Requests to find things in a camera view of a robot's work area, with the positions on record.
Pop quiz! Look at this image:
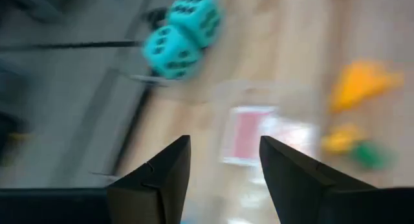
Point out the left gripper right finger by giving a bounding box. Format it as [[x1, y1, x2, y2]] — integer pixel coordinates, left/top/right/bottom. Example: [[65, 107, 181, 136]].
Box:
[[259, 135, 378, 224]]

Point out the small black mount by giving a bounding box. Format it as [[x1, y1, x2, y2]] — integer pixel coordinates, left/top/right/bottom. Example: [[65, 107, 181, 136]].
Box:
[[142, 6, 171, 30]]

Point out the tiny yellow brick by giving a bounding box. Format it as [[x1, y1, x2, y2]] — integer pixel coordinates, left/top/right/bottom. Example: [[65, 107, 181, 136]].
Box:
[[321, 122, 366, 155]]

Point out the small clear plastic bin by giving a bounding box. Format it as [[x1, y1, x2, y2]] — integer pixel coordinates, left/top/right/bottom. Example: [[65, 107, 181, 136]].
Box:
[[212, 81, 324, 224]]

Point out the large clear plastic bin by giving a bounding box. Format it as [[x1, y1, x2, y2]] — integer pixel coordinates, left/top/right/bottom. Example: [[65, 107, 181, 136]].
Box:
[[129, 0, 234, 89]]

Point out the tiny green brick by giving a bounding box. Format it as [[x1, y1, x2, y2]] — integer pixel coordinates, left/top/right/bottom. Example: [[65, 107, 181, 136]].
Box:
[[349, 140, 395, 170]]

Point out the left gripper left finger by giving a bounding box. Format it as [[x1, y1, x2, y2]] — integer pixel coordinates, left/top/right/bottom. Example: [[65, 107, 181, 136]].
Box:
[[106, 135, 192, 224]]

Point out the yellow toy block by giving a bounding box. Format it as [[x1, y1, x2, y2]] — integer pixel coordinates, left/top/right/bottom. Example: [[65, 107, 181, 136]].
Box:
[[328, 59, 404, 114]]

